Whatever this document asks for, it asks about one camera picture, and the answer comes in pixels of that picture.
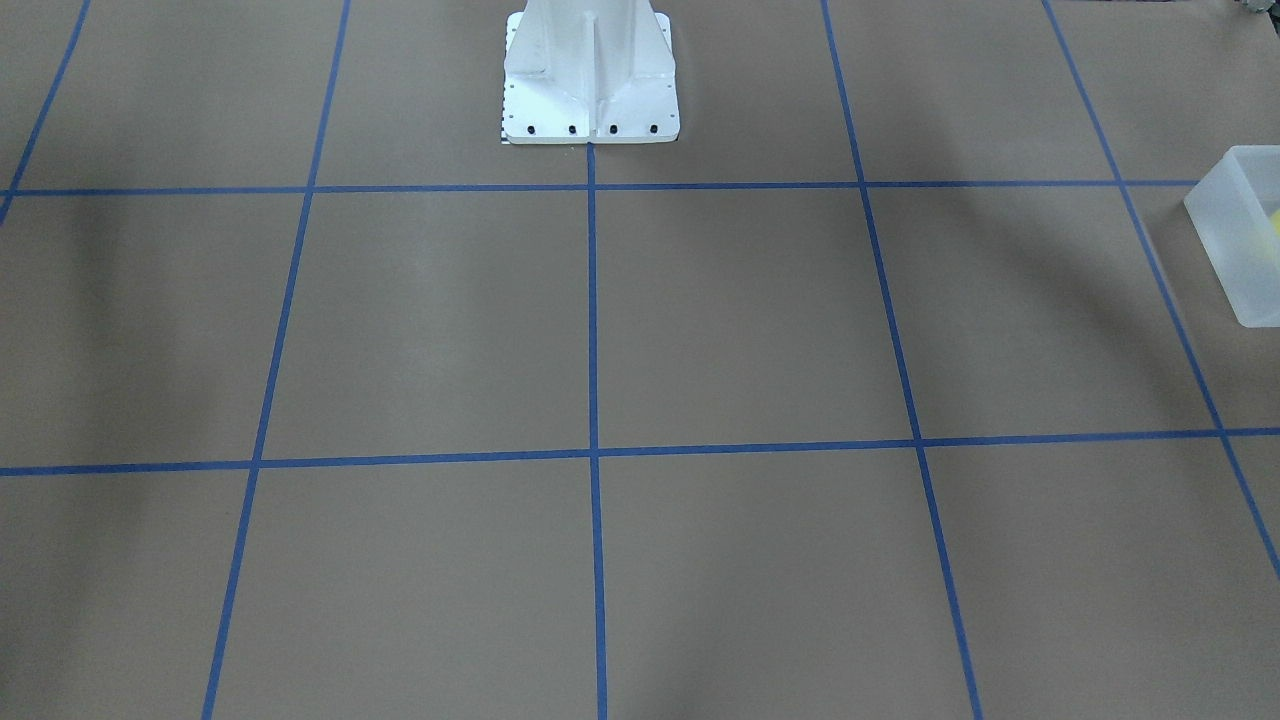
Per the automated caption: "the white pedestal mount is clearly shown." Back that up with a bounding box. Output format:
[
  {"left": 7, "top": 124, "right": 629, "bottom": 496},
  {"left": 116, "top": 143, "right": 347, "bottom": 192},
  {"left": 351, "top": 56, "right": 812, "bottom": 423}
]
[{"left": 500, "top": 1, "right": 681, "bottom": 145}]

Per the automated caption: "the translucent white plastic box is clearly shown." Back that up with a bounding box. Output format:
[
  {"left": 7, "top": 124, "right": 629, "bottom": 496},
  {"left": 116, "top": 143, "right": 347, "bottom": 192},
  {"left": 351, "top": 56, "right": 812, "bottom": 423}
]
[{"left": 1183, "top": 145, "right": 1279, "bottom": 328}]

